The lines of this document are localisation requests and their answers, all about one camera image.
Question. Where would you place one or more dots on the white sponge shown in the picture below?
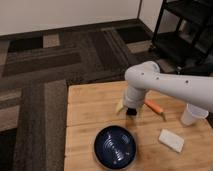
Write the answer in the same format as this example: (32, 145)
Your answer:
(171, 140)

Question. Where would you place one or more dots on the white cup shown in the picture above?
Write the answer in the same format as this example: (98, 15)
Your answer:
(192, 114)

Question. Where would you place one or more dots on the orange carrot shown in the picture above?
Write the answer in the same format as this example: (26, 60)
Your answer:
(156, 108)

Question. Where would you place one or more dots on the black metal shelf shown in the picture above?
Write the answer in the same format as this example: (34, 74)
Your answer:
(181, 46)

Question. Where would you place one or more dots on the dark blue bowl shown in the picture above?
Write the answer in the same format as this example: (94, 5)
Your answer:
(114, 147)

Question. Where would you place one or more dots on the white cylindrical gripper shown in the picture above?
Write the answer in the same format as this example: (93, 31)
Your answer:
(133, 98)

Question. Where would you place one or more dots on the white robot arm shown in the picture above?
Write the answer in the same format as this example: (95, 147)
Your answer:
(141, 78)

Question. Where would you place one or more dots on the black eraser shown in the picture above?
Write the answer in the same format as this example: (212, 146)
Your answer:
(131, 112)

